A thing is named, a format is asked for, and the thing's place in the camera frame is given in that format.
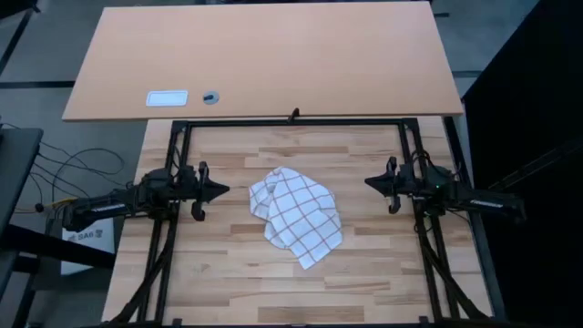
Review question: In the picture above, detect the black aluminium table frame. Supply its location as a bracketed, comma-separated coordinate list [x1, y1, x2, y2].
[102, 117, 506, 328]

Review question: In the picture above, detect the white cardboard box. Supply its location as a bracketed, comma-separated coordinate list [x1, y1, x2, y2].
[60, 216, 116, 277]

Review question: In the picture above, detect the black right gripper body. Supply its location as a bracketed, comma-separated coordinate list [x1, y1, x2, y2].
[386, 156, 415, 215]

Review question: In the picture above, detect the light brown desk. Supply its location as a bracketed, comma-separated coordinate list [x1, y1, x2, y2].
[61, 0, 465, 122]

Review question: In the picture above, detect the black floor cable with plug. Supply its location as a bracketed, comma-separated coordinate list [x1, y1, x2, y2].
[26, 145, 46, 214]

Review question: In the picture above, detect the white towel with red grid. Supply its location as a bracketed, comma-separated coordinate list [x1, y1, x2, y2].
[248, 166, 343, 271]

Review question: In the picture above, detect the yellow floor cable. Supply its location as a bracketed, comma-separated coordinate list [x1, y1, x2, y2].
[13, 196, 78, 214]

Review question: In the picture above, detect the tall black partition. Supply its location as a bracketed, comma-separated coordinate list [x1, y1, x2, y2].
[462, 0, 583, 328]

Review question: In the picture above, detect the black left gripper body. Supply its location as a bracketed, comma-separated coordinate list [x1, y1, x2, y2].
[178, 160, 210, 222]

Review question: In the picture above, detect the black metal beam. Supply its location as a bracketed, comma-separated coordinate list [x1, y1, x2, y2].
[0, 223, 118, 271]

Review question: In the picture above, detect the black side table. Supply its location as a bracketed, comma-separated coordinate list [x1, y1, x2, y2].
[0, 127, 45, 238]

